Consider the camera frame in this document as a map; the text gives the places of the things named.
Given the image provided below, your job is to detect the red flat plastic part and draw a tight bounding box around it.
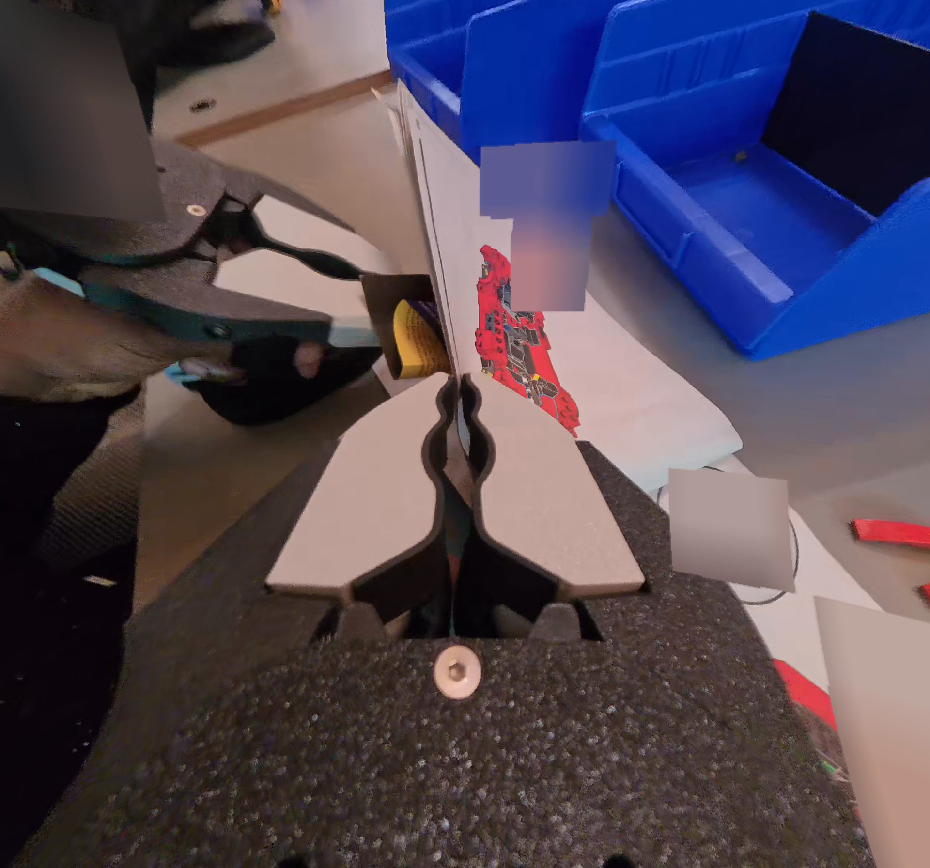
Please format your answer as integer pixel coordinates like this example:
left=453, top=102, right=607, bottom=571
left=772, top=659, right=838, bottom=732

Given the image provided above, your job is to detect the thin black cable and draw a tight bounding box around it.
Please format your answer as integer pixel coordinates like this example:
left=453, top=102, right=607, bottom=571
left=740, top=518, right=801, bottom=605

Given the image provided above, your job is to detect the toy car instruction booklet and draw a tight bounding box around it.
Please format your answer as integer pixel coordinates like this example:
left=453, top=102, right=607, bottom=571
left=361, top=79, right=744, bottom=478

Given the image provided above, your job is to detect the blue plastic storage bin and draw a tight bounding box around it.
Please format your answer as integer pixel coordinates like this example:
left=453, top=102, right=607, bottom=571
left=579, top=0, right=930, bottom=362
left=383, top=0, right=604, bottom=146
left=460, top=0, right=813, bottom=164

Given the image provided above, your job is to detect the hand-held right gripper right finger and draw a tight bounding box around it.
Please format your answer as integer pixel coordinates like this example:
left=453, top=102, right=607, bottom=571
left=461, top=372, right=648, bottom=600

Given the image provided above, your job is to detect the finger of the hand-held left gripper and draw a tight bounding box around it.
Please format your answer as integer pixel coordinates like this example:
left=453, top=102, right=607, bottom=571
left=211, top=249, right=366, bottom=320
left=250, top=194, right=394, bottom=280

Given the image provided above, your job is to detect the person's left hand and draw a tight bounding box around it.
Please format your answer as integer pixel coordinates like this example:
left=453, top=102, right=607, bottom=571
left=0, top=274, right=248, bottom=404

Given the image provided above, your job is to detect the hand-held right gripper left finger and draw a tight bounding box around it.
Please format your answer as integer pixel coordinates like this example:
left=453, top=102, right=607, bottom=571
left=266, top=372, right=459, bottom=605

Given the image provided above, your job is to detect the white paper sheet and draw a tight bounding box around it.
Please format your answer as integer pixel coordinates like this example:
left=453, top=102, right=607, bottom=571
left=727, top=497, right=882, bottom=691

